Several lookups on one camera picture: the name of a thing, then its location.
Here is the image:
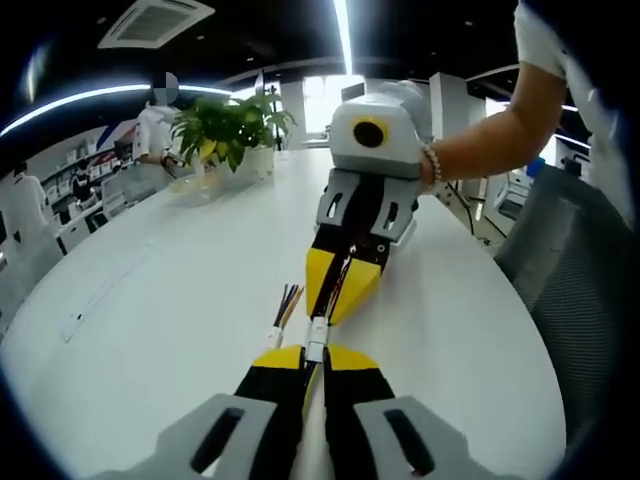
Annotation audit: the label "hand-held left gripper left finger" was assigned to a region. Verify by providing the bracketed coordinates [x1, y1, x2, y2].
[92, 343, 306, 480]

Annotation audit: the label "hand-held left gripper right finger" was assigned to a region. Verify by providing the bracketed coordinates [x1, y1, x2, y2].
[322, 343, 504, 480]

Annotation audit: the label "white JST socket coloured wires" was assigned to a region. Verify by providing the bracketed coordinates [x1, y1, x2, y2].
[258, 283, 307, 354]
[299, 338, 328, 426]

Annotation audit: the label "JST connector plug dark wires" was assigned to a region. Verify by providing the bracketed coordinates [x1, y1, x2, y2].
[309, 242, 359, 342]

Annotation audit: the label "person's right hand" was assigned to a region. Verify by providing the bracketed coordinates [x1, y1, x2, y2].
[377, 79, 436, 147]

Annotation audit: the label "white floor kiosk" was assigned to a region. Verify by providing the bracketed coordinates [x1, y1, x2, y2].
[478, 164, 532, 237]

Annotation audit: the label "potted green plant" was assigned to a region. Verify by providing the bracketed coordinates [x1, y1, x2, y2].
[171, 92, 299, 191]

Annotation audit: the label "straight ceiling light strip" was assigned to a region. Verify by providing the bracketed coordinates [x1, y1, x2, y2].
[331, 0, 358, 77]

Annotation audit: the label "clear plastic container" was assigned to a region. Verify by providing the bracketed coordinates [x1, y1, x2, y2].
[166, 172, 222, 208]

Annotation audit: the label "grey mesh office chair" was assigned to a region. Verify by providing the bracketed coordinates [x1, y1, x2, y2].
[493, 163, 637, 451]

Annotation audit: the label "person in white shirt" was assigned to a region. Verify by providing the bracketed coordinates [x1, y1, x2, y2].
[514, 0, 637, 226]

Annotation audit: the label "shelves with white bins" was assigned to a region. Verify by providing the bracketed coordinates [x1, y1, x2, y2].
[42, 132, 151, 201]

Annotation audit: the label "ceiling air conditioner vent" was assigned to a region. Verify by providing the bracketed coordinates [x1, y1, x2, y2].
[96, 0, 217, 51]

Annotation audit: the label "curved ceiling light strip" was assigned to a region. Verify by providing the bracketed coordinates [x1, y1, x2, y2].
[0, 83, 237, 140]

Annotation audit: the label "beaded bracelet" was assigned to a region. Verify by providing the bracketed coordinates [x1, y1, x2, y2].
[421, 142, 445, 195]

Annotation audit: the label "dark gripper cable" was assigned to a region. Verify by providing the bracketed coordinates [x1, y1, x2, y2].
[443, 180, 497, 247]

